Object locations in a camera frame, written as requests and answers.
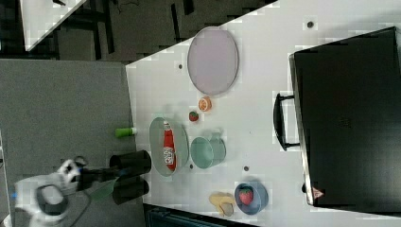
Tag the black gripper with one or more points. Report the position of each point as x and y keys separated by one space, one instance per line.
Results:
x=88 y=176

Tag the red ketchup bottle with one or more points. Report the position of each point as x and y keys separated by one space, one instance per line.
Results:
x=169 y=147

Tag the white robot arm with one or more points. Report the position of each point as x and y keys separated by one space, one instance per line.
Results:
x=45 y=197

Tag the green oval strainer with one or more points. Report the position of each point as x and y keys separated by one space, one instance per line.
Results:
x=156 y=141

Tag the green spatula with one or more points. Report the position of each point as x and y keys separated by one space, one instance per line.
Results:
x=103 y=191

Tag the black cylindrical utensil holder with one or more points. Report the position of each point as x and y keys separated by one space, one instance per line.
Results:
x=131 y=164

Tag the green mug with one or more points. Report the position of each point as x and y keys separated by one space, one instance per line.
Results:
x=208 y=152

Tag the small red strawberry toy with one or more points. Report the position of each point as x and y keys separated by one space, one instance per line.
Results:
x=193 y=116

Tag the orange slice toy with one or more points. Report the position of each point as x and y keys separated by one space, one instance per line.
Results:
x=205 y=104

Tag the yellow banana toy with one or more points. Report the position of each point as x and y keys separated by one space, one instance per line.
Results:
x=223 y=202

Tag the large strawberry toy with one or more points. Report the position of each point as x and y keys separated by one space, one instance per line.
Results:
x=246 y=195

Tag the blue bowl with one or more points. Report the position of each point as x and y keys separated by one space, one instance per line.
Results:
x=260 y=198

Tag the grey round plate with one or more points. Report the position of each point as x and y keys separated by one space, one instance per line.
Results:
x=212 y=61

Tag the black toaster oven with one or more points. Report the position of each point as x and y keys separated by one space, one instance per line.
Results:
x=348 y=103

